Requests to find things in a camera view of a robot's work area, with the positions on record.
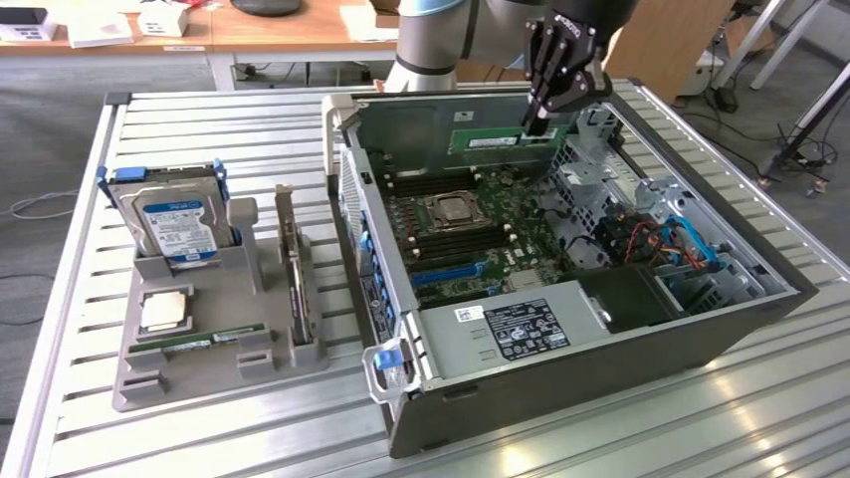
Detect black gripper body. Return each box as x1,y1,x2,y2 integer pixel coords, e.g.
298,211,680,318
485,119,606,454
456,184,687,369
544,0,640,71

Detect green RAM stick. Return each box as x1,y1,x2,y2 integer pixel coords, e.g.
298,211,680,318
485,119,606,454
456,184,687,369
448,123,573,156
127,323,266,353

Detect metal disk bay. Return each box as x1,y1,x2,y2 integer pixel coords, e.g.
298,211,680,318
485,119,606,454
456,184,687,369
548,129,667,241

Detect white box device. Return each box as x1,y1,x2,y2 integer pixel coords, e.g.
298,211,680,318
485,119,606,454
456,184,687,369
676,49,725,100

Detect black power brick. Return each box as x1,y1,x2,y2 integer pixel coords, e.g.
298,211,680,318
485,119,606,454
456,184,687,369
704,88,739,115

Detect brown cardboard box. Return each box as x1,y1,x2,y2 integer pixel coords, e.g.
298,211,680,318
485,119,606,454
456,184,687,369
368,0,408,29

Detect white paper sheet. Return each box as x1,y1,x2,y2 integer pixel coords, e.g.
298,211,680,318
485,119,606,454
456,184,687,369
338,5,401,44

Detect silver CPU chip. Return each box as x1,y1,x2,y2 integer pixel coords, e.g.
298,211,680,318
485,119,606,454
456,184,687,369
137,290,192,334
440,197,481,224

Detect green motherboard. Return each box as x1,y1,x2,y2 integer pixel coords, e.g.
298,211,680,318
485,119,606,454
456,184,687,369
381,163,580,311

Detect CPU in metal socket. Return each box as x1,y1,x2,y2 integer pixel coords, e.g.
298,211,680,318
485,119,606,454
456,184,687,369
421,190,497,231

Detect black stand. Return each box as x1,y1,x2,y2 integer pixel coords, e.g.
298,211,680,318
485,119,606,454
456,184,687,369
755,64,850,198

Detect silver chipset heat sink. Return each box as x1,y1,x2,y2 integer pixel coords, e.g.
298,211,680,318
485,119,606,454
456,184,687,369
506,271,550,294

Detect black expansion slot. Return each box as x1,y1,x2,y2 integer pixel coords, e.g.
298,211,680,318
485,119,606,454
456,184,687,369
410,253,477,271

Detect blue expansion slot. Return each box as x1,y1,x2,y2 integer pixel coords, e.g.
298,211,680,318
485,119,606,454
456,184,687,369
408,262,481,289

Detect black fan shroud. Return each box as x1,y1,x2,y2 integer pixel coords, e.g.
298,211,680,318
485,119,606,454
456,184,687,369
574,262,687,336

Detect dark round object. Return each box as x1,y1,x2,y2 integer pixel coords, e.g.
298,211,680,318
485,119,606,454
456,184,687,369
229,0,308,19

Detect blue slot retainer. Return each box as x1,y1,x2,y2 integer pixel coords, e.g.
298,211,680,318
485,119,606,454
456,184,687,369
356,211,401,324

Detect grey power supply unit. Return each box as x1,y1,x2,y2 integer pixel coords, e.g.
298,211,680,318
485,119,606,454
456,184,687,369
402,280,613,393

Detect white carton box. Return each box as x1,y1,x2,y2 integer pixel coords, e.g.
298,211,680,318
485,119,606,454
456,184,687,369
135,1,192,39

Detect green graphics card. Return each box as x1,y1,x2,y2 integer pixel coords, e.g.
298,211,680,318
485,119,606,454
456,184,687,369
273,182,317,348

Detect blue release tab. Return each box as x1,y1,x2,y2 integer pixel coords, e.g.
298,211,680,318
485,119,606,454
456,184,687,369
369,349,408,372

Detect black PC case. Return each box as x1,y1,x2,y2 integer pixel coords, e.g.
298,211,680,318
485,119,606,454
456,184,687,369
320,77,819,460

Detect hard disk with blue label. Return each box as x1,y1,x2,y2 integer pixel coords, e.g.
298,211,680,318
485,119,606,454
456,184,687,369
95,158,230,271

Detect white booklet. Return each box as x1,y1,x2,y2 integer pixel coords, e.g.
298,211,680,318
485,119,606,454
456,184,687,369
65,12,135,50

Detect grey parts rack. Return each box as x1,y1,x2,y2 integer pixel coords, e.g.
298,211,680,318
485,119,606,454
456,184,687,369
110,196,332,414

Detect white table frame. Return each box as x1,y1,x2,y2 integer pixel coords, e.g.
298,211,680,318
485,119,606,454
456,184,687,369
712,0,839,92

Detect red wire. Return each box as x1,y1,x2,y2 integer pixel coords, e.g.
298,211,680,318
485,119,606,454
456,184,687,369
627,221,667,250

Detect blue flat wire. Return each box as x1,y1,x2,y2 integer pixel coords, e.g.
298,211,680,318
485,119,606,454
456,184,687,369
663,214,725,274

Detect white floor cable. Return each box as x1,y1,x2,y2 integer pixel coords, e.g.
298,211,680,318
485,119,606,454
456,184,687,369
9,190,81,221

